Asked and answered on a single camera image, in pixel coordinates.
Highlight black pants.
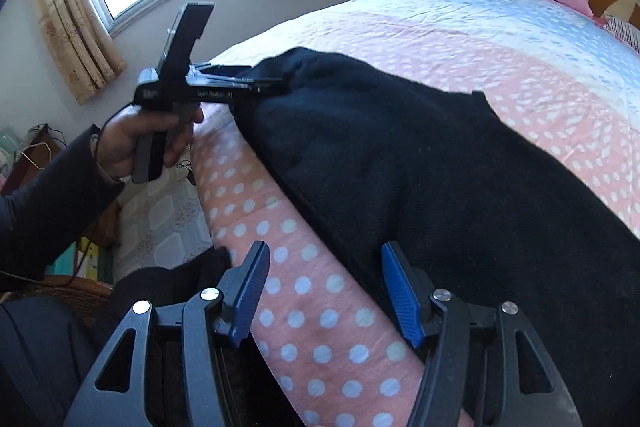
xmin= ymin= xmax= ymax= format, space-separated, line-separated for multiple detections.
xmin=231 ymin=48 xmax=639 ymax=426

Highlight left forearm black sleeve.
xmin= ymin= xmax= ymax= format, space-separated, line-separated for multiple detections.
xmin=1 ymin=126 xmax=124 ymax=291

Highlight person left hand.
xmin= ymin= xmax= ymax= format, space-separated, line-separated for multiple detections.
xmin=94 ymin=106 xmax=204 ymax=181

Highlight side window left curtain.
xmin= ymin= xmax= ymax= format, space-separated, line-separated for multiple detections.
xmin=34 ymin=0 xmax=127 ymax=105

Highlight wicker basket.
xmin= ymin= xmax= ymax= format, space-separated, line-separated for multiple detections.
xmin=13 ymin=275 xmax=113 ymax=326

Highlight patterned pink blue bedspread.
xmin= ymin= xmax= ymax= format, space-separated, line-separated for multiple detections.
xmin=192 ymin=0 xmax=639 ymax=426

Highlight striped pillow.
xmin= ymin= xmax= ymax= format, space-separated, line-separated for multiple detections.
xmin=603 ymin=13 xmax=640 ymax=53

